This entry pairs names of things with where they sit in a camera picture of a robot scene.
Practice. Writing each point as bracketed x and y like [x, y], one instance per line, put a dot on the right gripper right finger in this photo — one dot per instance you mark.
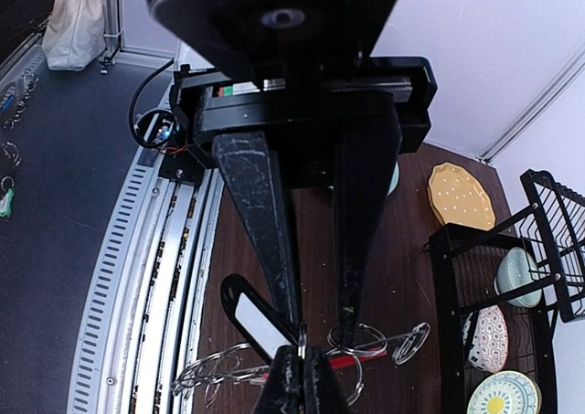
[322, 392]

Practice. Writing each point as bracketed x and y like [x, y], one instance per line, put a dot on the pink patterned bowl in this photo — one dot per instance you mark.
[490, 344]

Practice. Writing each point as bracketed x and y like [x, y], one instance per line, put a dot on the yellow daisy plate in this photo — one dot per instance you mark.
[508, 391]

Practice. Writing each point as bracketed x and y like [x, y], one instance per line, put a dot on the white cloth bag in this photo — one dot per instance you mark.
[74, 35]

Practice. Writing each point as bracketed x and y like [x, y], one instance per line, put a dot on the pale green bowl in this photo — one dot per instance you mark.
[514, 271]

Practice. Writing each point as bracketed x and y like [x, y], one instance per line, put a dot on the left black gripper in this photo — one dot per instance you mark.
[354, 129]

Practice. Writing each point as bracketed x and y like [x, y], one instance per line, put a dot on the light blue flat plate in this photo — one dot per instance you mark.
[394, 180]

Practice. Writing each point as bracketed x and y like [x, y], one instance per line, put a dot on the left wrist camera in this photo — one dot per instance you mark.
[261, 39]

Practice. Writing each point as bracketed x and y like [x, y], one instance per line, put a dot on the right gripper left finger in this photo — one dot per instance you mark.
[282, 392]

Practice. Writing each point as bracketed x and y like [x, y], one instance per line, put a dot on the yellow dotted plate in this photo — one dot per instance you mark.
[457, 197]

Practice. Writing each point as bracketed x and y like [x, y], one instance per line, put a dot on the black wire dish rack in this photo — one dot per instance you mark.
[500, 294]

